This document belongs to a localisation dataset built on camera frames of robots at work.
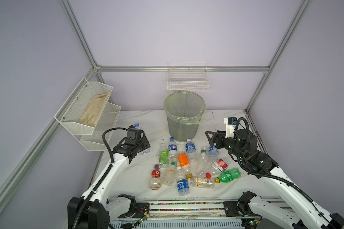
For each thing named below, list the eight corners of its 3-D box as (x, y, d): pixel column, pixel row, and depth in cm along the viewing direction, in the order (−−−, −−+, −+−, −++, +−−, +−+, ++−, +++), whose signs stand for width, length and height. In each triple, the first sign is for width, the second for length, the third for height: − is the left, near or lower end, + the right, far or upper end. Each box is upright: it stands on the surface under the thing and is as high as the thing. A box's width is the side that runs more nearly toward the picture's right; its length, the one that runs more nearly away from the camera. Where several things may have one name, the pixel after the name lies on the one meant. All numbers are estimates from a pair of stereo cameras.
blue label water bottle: (186, 162, 92) (186, 159, 88) (185, 141, 102) (185, 138, 98) (196, 162, 92) (197, 159, 88) (194, 141, 102) (194, 138, 98)
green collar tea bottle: (194, 175, 86) (195, 173, 82) (198, 148, 98) (199, 144, 94) (205, 178, 85) (206, 175, 81) (208, 150, 97) (209, 146, 93)
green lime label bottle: (158, 168, 90) (158, 165, 86) (160, 146, 100) (160, 143, 96) (168, 168, 90) (167, 165, 86) (169, 146, 100) (168, 143, 96)
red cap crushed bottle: (207, 179, 84) (208, 177, 82) (201, 168, 88) (202, 166, 86) (228, 169, 88) (229, 167, 86) (221, 159, 92) (222, 157, 90)
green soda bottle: (218, 187, 81) (219, 185, 78) (213, 178, 84) (215, 176, 81) (239, 177, 85) (242, 174, 82) (234, 169, 88) (236, 166, 85)
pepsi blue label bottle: (168, 159, 92) (167, 157, 89) (168, 139, 102) (168, 137, 99) (177, 159, 92) (177, 157, 89) (177, 139, 102) (177, 137, 100)
